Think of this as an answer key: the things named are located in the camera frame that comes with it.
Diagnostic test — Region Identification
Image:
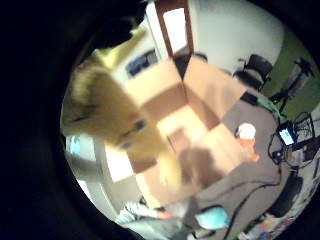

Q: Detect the open cardboard box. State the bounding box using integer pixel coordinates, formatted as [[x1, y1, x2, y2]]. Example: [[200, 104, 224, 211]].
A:
[[122, 55, 262, 210]]

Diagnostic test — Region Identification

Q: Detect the black office chair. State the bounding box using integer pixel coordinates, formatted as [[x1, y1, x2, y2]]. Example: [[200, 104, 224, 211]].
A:
[[232, 53, 275, 92]]

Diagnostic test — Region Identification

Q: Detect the orange bottle with white cap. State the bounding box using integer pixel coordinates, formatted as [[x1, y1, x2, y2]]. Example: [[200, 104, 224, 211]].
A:
[[234, 122, 261, 163]]

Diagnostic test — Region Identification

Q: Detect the black tripod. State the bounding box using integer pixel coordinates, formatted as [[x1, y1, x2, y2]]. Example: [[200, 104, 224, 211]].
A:
[[269, 57, 315, 114]]

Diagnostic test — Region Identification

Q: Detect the the person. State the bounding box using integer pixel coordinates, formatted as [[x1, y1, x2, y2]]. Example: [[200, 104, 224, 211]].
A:
[[114, 199, 189, 240]]

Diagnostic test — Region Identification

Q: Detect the small device with lit screen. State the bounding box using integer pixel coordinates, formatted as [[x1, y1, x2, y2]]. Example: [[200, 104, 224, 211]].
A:
[[276, 120, 300, 147]]

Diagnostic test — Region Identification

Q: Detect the teal soft object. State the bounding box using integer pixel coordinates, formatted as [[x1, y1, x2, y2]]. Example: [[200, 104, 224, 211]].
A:
[[194, 205, 232, 232]]

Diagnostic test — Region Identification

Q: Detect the brown door frame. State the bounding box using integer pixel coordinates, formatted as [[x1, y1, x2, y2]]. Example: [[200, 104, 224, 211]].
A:
[[154, 0, 196, 60]]

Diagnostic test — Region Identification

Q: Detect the green cable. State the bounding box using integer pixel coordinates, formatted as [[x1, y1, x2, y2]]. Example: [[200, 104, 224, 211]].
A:
[[255, 95, 283, 118]]

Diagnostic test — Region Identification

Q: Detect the black wire stand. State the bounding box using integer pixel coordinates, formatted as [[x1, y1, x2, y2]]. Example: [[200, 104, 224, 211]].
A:
[[292, 111, 317, 143]]

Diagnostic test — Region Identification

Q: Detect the black cable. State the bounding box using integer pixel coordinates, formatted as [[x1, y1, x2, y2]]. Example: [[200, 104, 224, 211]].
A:
[[229, 178, 285, 240]]

